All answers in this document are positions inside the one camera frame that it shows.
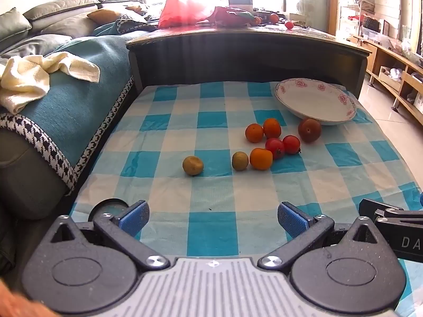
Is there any orange mandarin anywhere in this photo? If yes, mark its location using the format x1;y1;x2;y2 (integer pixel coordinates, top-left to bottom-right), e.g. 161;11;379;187
245;123;264;143
263;118;282;139
249;148;273;171

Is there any mustard yellow pillow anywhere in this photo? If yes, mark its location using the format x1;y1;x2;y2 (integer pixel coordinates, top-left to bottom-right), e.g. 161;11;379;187
86;8;125;25

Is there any grey-green cushion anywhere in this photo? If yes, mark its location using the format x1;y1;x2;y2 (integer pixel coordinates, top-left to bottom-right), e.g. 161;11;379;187
0;7;33;52

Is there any white wire rack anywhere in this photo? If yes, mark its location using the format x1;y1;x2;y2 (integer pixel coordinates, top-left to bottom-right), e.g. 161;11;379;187
338;4;367;37

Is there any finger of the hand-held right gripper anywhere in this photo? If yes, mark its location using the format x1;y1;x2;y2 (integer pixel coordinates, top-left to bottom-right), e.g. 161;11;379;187
358;198;405;220

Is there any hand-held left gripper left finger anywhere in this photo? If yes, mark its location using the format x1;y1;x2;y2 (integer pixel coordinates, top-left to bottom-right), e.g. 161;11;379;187
45;200;171;272

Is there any yellow-green round fruit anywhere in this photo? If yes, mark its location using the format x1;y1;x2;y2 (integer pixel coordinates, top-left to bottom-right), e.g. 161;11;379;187
182;156;204;176
232;151;249;171

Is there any wooden low cabinet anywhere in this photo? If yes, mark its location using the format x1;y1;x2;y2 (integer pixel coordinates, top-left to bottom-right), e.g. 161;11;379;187
347;35;423;123

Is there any white floral plate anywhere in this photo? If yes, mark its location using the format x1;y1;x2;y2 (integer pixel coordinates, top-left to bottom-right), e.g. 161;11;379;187
274;78;358;126

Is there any dark red cloth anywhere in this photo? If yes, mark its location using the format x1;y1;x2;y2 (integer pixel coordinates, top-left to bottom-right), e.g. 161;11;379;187
211;6;261;27

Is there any dark red round fruit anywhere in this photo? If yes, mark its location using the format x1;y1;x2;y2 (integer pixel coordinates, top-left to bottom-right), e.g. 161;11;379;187
298;118;322;143

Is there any blue white checked cloth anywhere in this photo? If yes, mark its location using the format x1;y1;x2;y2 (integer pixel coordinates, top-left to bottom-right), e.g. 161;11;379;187
68;81;423;317

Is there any cream towel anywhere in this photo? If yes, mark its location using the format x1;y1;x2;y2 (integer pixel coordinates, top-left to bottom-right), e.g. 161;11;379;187
0;52;100;114

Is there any person's left hand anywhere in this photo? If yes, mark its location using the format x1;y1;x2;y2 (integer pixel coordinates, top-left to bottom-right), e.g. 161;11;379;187
0;281;52;317

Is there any grey-green sofa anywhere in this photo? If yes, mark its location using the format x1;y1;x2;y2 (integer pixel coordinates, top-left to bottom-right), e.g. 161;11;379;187
0;0;159;271

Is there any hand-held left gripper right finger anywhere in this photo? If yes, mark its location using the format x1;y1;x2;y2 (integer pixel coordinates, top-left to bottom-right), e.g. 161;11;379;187
258;201;386;271

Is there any teal blanket houndstooth trim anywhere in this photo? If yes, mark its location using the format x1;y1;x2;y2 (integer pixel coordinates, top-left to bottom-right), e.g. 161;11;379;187
0;35;137;193

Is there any red plastic bag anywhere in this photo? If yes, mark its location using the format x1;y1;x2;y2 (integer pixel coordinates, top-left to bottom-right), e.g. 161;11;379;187
158;0;229;29

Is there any houndstooth pillow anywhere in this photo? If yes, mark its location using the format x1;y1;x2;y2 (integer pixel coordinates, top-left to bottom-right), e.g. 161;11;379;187
116;14;158;34

